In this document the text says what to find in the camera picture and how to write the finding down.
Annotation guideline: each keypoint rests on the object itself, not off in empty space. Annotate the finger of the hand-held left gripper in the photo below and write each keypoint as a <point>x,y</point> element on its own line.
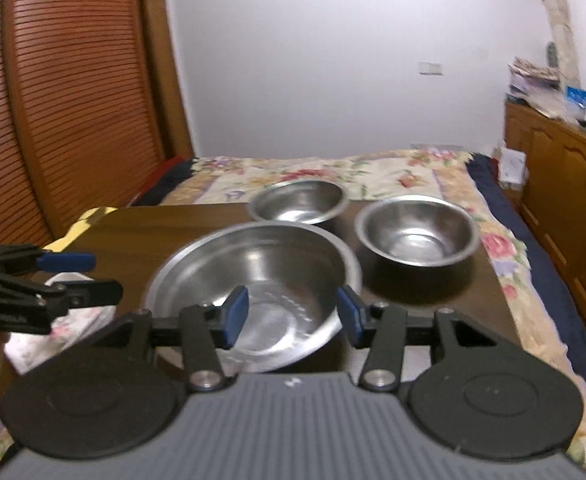
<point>65,261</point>
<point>88,294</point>

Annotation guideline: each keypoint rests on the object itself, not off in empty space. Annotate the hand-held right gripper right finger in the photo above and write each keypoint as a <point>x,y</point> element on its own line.
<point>350,315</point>

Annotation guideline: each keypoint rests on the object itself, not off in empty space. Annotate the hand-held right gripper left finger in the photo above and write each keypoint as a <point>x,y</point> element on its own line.
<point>235,317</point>

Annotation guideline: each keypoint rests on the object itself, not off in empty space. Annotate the rectangular floral plate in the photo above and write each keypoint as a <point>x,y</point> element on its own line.
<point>90,321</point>

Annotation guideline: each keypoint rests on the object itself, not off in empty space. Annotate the large steel bowl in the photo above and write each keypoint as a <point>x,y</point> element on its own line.
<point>273,270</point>

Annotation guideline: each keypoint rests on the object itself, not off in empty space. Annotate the small steel bowl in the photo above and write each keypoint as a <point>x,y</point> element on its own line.
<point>415,232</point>

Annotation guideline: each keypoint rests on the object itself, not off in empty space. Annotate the medium steel bowl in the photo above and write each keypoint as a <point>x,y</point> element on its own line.
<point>298,202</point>

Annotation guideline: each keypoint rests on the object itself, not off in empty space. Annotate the yellow cloth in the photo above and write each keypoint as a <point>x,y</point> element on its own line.
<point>85,222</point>

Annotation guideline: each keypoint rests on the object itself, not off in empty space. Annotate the dark red-edged cloth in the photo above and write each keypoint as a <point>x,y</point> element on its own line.
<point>165,180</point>

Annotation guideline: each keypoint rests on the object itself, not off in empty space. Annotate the wooden slatted wardrobe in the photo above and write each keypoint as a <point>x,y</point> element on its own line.
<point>63,85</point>

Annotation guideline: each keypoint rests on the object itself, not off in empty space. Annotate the wooden door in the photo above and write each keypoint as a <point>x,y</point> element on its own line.
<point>168,70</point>

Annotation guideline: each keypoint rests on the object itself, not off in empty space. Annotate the white paper box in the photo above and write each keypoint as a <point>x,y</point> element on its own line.
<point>510,167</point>

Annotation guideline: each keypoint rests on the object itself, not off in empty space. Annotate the wooden cabinet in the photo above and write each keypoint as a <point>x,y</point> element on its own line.
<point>563,200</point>

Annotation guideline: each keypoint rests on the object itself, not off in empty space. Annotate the clear plastic bags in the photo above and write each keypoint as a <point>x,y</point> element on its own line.
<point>553,105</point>

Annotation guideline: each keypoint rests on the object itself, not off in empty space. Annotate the blue box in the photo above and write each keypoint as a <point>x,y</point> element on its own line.
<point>579,97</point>

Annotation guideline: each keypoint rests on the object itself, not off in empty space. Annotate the small fan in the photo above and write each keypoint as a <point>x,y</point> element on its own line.
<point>552,54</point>

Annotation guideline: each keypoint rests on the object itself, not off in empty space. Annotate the cream curtain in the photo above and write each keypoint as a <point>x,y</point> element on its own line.
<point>555,15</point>

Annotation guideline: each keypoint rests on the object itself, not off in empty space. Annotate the white wall socket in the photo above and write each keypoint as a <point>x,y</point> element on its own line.
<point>430,68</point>

